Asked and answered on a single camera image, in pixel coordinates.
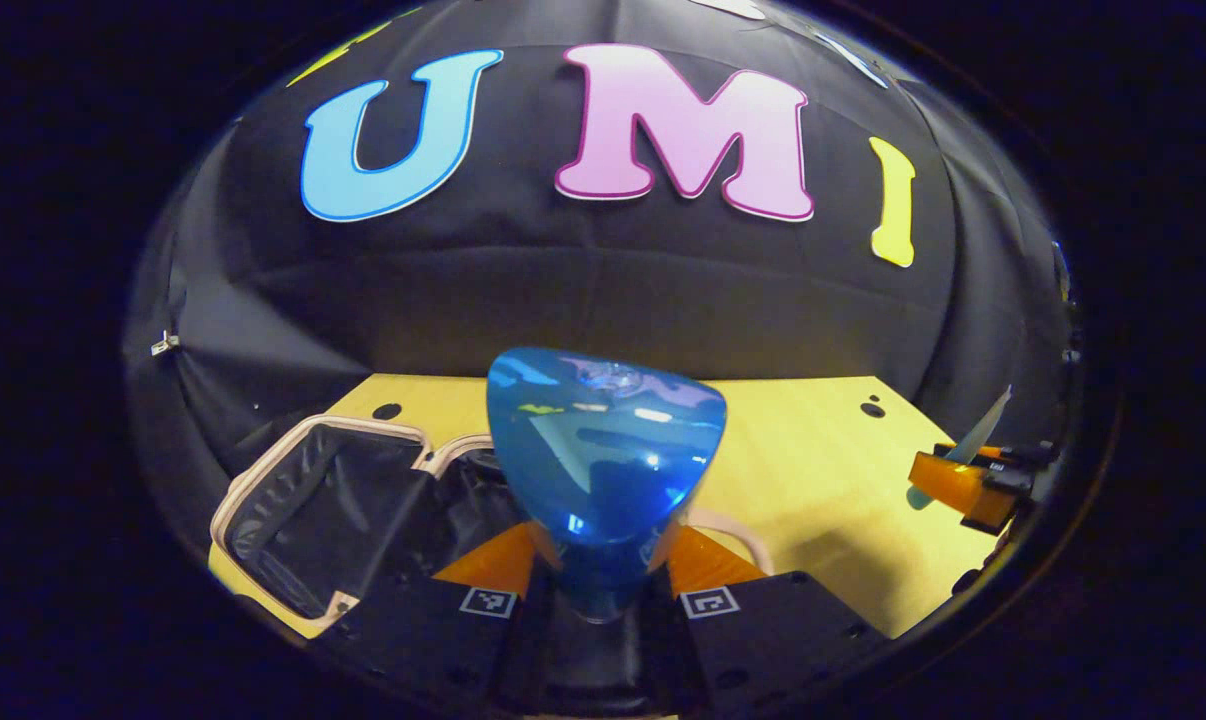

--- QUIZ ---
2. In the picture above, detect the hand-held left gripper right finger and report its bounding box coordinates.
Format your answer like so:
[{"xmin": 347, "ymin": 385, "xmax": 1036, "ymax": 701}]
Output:
[{"xmin": 653, "ymin": 525, "xmax": 889, "ymax": 716}]

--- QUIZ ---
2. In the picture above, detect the pink suitcase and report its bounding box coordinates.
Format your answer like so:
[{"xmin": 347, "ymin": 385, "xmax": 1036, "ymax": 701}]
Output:
[{"xmin": 209, "ymin": 414, "xmax": 774, "ymax": 641}]

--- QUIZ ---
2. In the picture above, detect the black backdrop cloth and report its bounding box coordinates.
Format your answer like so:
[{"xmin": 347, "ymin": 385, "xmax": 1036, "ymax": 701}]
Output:
[{"xmin": 123, "ymin": 0, "xmax": 1079, "ymax": 561}]

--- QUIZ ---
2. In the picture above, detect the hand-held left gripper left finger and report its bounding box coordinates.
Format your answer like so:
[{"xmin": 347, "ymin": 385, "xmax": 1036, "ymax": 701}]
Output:
[{"xmin": 318, "ymin": 520, "xmax": 564, "ymax": 716}]

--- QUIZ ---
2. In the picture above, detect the light blue skin care tube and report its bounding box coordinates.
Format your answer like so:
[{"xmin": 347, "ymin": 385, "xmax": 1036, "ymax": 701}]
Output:
[{"xmin": 906, "ymin": 385, "xmax": 1014, "ymax": 511}]

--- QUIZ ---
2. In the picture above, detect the blue skin care bottle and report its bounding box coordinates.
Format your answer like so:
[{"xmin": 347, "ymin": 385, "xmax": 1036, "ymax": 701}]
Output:
[{"xmin": 485, "ymin": 346, "xmax": 729, "ymax": 623}]

